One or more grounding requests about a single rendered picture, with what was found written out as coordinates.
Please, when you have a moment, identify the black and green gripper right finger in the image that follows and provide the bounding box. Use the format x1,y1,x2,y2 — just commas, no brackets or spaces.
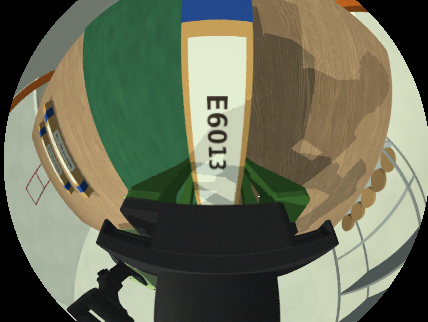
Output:
241,157,310,223

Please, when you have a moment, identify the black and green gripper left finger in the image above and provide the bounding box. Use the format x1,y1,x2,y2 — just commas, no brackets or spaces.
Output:
125,157,195,204

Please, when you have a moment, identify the tan welding electrode pack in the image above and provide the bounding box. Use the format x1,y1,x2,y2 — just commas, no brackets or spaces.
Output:
43,100,93,198
38,121,74,195
181,0,253,205

